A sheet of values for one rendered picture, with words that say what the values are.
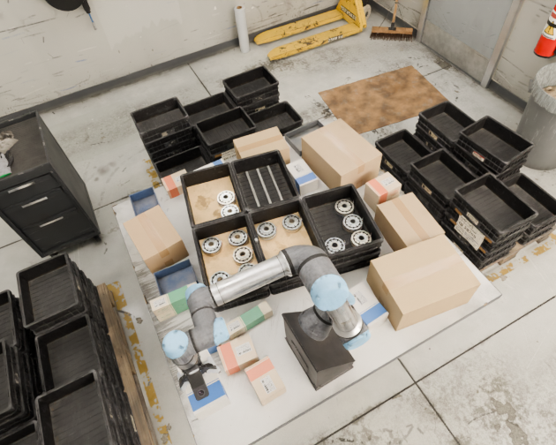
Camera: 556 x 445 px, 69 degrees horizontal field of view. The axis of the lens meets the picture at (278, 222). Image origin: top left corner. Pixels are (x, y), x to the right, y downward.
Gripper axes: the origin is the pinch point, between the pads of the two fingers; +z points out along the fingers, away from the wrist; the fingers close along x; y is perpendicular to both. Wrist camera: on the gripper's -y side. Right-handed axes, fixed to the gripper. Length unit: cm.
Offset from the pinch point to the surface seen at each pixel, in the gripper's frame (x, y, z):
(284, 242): -62, 56, 28
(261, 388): -18.9, -2.6, 33.7
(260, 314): -34, 29, 35
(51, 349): 77, 86, 73
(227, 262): -30, 59, 28
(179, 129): -49, 213, 60
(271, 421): -16.7, -14.9, 41.3
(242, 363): -15.9, 11.1, 33.6
